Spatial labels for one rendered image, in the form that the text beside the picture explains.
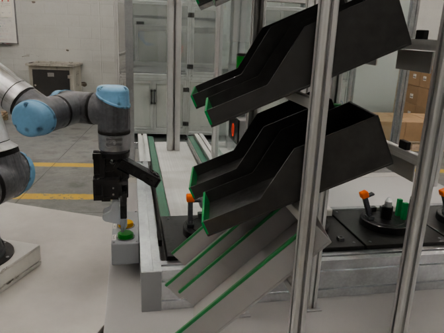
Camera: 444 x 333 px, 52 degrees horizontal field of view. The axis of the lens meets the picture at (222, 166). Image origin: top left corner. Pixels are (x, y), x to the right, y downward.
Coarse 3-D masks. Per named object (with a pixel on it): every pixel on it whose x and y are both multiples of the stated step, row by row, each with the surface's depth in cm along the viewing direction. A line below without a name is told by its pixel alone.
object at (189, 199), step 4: (188, 196) 114; (188, 200) 114; (192, 200) 114; (196, 200) 115; (200, 200) 115; (188, 204) 114; (192, 204) 115; (188, 208) 115; (192, 208) 115; (188, 212) 115; (192, 212) 115; (188, 216) 115; (192, 216) 116; (188, 220) 116; (192, 220) 116
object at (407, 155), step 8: (416, 40) 65; (424, 40) 63; (432, 40) 61; (408, 48) 67; (416, 48) 65; (424, 48) 63; (432, 48) 61; (288, 96) 68; (296, 96) 64; (304, 96) 61; (304, 104) 61; (392, 144) 72; (392, 152) 71; (400, 152) 69; (408, 152) 67; (408, 160) 67; (416, 160) 65; (288, 208) 68; (296, 208) 65; (296, 216) 65
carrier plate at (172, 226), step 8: (168, 216) 128; (176, 216) 128; (184, 216) 128; (168, 224) 122; (176, 224) 123; (168, 232) 118; (176, 232) 118; (168, 240) 113; (176, 240) 113; (168, 248) 109; (168, 256) 105
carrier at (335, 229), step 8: (328, 208) 133; (328, 216) 132; (328, 224) 122; (336, 224) 127; (328, 232) 121; (336, 232) 122; (344, 232) 122; (336, 240) 117; (344, 240) 117; (352, 240) 117; (328, 248) 113; (336, 248) 113; (344, 248) 114; (352, 248) 114; (360, 248) 114
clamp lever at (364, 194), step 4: (360, 192) 124; (364, 192) 123; (368, 192) 123; (372, 192) 125; (360, 196) 124; (364, 196) 123; (368, 196) 123; (364, 200) 124; (368, 200) 124; (364, 204) 125; (368, 204) 124; (368, 208) 125; (368, 212) 125; (368, 216) 126
